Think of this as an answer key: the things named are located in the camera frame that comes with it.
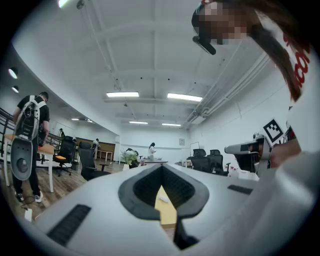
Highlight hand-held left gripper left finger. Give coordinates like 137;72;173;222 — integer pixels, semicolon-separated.
118;163;163;221

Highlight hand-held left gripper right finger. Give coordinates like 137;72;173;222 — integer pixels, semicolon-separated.
162;163;210;251

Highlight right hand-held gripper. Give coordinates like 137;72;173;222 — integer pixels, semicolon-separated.
224;118;285;177

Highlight person's right forearm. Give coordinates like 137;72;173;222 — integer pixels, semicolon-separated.
271;138;302;169

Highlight black mesh office chair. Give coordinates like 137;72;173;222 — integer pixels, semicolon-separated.
209;149;231;177
186;148;213;173

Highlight green plant with blue flowers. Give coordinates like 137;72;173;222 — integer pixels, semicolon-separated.
119;149;140;166

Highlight white ceiling air conditioner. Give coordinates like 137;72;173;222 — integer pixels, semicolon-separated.
189;115;207;125

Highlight black high-back office chair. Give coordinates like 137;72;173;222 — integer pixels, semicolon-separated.
77;141;111;181

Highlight wooden counter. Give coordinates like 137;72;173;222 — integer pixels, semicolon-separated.
75;136;116;161

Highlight white ceiling pipes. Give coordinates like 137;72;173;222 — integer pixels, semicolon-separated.
182;53;271;128

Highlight black office chair orange cushion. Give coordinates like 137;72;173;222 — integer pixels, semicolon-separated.
53;136;77;177

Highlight person's white shirt red print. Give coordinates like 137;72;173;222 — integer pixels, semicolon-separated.
254;7;320;156

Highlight white table wooden top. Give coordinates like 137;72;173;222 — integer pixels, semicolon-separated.
3;134;55;193

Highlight grey oval device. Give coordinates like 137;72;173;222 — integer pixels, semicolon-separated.
10;137;34;181

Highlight person's face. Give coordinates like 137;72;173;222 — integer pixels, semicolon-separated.
197;0;251;46

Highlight black metal railing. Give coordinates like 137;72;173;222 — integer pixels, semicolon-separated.
0;106;63;161

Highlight black head-mounted camera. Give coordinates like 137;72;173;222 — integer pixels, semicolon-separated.
191;2;217;56

